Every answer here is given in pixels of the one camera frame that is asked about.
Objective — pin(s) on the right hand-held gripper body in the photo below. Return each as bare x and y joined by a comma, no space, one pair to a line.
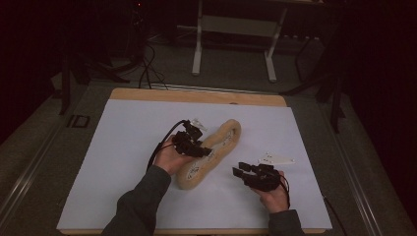
264,180

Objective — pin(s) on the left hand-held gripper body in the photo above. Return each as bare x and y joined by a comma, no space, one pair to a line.
187,141

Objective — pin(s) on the tan plush black-lined earmuffs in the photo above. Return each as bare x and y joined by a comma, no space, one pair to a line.
213,154

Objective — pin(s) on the person's right hand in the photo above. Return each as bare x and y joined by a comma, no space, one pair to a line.
275,198

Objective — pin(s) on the person's left hand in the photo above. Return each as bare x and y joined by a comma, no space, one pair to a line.
170,160

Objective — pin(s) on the wooden table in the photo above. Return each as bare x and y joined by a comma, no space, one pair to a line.
196,96

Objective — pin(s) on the white table sheet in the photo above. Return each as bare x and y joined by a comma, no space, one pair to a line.
131,131

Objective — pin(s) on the metal strip behind table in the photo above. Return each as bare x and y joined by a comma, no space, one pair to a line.
213,88

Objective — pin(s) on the white metal stand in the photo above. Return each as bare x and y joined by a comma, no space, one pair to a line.
236,26

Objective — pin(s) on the metal floor rail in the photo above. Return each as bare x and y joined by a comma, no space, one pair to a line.
357,183
29,170

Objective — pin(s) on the black stand with tall post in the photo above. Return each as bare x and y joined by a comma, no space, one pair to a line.
336,98

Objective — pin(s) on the black floor bracket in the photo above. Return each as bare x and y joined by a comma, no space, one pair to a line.
78,121

